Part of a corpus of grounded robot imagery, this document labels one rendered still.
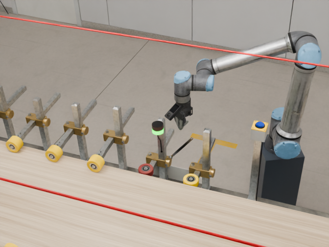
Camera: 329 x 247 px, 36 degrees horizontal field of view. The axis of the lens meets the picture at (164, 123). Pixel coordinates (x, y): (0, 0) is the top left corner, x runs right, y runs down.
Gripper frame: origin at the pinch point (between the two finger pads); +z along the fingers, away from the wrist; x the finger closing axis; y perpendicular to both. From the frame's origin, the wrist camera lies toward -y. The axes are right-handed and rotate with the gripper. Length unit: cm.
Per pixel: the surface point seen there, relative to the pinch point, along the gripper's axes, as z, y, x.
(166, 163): 2.4, -24.1, -15.6
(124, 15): 65, 142, 246
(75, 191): -2, -75, -4
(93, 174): -2, -61, 1
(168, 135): 1.7, -7.5, 1.1
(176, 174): 13.4, -17.8, -17.3
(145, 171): -2.6, -39.2, -16.7
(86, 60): 88, 79, 232
